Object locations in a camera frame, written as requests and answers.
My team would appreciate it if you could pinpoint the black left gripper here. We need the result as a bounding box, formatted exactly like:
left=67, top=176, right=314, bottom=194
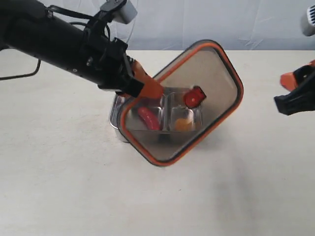
left=80, top=36, right=163, bottom=99

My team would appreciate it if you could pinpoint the red toy sausage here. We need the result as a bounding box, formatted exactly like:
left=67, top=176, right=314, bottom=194
left=137, top=107, right=160, bottom=130

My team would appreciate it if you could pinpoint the steel two-compartment lunch box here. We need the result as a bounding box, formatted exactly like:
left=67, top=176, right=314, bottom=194
left=108, top=86, right=205, bottom=143

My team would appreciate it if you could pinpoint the yellow toy cheese wedge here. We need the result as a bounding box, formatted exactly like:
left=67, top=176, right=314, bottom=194
left=174, top=118, right=194, bottom=132

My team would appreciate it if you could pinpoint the dark lid with orange seal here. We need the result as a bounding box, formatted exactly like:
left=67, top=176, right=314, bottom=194
left=117, top=39, right=244, bottom=167

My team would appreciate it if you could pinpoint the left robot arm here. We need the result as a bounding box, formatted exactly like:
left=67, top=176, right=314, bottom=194
left=0, top=0, right=163, bottom=99

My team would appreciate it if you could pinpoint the white backdrop cloth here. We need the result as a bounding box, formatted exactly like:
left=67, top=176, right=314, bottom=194
left=0, top=0, right=315, bottom=51

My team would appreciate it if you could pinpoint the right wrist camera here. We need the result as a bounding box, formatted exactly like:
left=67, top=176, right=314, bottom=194
left=301, top=5, right=315, bottom=37

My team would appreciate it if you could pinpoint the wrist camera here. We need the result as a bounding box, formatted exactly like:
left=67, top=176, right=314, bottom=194
left=100, top=0, right=138, bottom=25
left=301, top=5, right=315, bottom=37

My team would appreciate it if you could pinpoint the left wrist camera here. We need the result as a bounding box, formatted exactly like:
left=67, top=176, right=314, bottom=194
left=100, top=0, right=138, bottom=25

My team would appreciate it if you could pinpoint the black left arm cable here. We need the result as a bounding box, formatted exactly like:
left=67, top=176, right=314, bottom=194
left=0, top=58, right=42, bottom=81

